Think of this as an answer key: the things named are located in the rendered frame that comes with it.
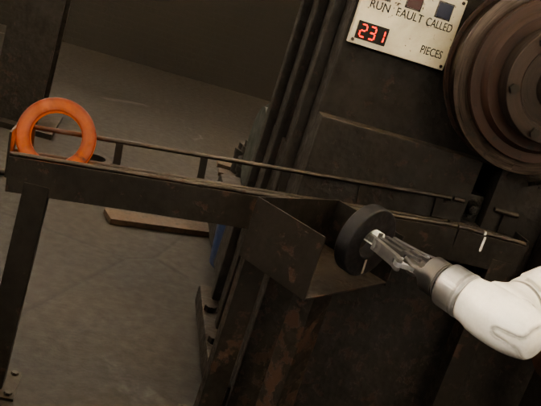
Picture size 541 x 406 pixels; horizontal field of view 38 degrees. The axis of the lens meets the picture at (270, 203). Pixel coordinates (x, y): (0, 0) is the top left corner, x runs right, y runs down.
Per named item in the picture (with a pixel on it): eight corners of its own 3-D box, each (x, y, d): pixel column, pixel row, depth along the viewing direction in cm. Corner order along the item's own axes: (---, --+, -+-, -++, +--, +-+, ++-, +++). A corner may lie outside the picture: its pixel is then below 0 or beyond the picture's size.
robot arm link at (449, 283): (471, 316, 151) (447, 300, 155) (490, 275, 148) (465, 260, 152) (445, 321, 144) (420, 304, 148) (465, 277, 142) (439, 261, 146)
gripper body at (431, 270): (424, 300, 148) (388, 276, 154) (448, 298, 154) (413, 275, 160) (439, 266, 146) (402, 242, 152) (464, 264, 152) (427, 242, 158)
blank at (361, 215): (344, 207, 156) (357, 214, 154) (394, 199, 167) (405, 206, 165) (324, 274, 162) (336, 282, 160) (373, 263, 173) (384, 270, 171)
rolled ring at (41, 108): (97, 98, 186) (97, 101, 190) (15, 94, 183) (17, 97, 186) (95, 176, 185) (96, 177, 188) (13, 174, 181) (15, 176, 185)
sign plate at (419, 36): (345, 40, 196) (369, -32, 192) (439, 69, 202) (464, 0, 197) (348, 41, 194) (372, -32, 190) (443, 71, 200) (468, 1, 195)
